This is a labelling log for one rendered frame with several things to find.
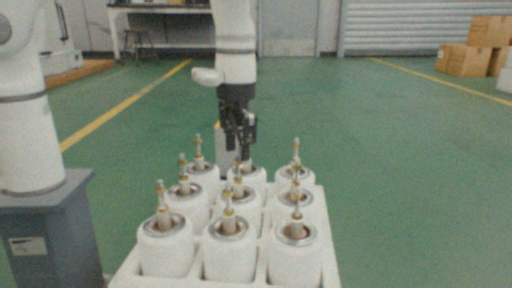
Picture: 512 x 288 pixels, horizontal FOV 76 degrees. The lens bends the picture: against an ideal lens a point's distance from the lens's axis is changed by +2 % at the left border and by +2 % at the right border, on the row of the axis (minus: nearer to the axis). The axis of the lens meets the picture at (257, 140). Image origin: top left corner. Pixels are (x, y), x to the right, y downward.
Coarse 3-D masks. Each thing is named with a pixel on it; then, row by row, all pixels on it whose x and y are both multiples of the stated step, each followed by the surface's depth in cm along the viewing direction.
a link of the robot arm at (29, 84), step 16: (32, 32) 57; (32, 48) 58; (0, 64) 55; (16, 64) 56; (32, 64) 58; (0, 80) 53; (16, 80) 54; (32, 80) 55; (0, 96) 52; (16, 96) 53; (32, 96) 55
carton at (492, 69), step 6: (492, 48) 349; (498, 48) 341; (504, 48) 337; (492, 54) 349; (498, 54) 341; (504, 54) 339; (492, 60) 349; (498, 60) 341; (504, 60) 341; (492, 66) 349; (498, 66) 343; (504, 66) 344; (486, 72) 358; (492, 72) 349; (498, 72) 346
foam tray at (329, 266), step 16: (272, 192) 84; (320, 192) 84; (320, 208) 77; (320, 224) 71; (256, 240) 66; (256, 256) 65; (128, 272) 58; (192, 272) 58; (256, 272) 58; (336, 272) 58
